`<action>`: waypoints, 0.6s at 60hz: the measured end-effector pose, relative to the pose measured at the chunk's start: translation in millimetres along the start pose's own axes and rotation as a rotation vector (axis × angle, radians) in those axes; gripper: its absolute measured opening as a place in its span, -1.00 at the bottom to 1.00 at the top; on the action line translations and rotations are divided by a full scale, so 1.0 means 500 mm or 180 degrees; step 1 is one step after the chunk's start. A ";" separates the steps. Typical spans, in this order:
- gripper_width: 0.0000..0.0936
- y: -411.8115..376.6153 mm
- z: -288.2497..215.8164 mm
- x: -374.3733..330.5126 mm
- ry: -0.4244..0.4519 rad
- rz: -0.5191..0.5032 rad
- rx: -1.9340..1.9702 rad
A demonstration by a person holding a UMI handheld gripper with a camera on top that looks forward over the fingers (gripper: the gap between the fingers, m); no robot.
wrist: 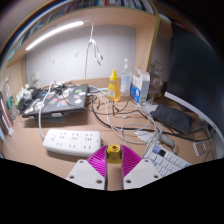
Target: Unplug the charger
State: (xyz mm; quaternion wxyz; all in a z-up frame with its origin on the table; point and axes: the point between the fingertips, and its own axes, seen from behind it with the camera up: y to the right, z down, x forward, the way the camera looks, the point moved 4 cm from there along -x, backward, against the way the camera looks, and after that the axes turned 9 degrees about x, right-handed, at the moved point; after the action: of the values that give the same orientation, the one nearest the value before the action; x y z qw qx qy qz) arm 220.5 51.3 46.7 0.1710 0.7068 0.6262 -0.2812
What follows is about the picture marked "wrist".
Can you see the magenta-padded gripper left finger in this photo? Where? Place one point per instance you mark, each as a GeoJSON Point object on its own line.
{"type": "Point", "coordinates": [83, 171]}

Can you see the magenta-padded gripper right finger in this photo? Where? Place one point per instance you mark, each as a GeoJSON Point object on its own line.
{"type": "Point", "coordinates": [143, 171]}

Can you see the yellow charger block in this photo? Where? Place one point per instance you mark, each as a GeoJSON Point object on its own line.
{"type": "Point", "coordinates": [113, 154]}

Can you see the white and blue keyboard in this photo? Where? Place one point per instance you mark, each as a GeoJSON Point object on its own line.
{"type": "Point", "coordinates": [168, 161]}

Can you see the white power strip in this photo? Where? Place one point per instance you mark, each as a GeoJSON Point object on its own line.
{"type": "Point", "coordinates": [71, 141]}

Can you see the dark laptop with stickers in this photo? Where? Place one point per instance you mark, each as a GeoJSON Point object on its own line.
{"type": "Point", "coordinates": [60, 100]}

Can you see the white and blue box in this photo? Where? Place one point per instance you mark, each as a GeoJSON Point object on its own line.
{"type": "Point", "coordinates": [139, 88]}

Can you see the yellow squeeze bottle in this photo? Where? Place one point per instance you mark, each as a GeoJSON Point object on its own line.
{"type": "Point", "coordinates": [114, 88]}

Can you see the black headphones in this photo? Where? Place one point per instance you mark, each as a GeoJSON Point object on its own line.
{"type": "Point", "coordinates": [25, 101]}

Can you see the clear pump bottle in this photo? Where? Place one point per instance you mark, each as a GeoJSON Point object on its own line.
{"type": "Point", "coordinates": [126, 81]}

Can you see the clear water bottle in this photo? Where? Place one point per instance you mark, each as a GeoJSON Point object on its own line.
{"type": "Point", "coordinates": [10, 101]}

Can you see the white LED light bar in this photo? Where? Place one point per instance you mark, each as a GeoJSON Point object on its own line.
{"type": "Point", "coordinates": [55, 33]}

